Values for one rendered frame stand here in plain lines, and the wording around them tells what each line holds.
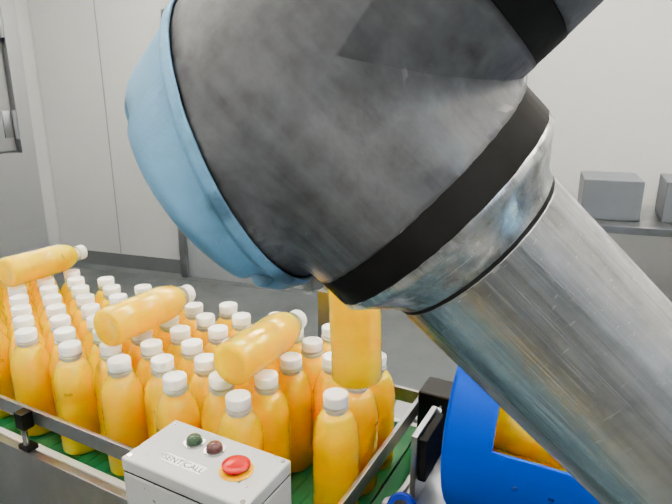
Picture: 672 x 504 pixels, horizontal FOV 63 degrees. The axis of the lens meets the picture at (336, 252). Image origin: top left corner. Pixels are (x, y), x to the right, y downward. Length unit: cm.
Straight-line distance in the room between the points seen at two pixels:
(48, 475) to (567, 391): 110
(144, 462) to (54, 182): 516
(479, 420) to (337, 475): 26
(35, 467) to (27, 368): 19
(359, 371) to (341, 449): 15
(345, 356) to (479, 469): 22
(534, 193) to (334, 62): 8
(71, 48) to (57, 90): 41
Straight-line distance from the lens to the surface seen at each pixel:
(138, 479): 81
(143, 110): 21
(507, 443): 81
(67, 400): 115
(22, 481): 133
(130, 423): 107
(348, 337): 76
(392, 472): 109
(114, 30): 526
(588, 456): 26
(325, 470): 91
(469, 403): 76
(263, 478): 74
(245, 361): 88
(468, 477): 79
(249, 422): 88
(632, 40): 411
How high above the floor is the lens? 155
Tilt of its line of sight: 16 degrees down
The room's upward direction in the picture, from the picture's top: straight up
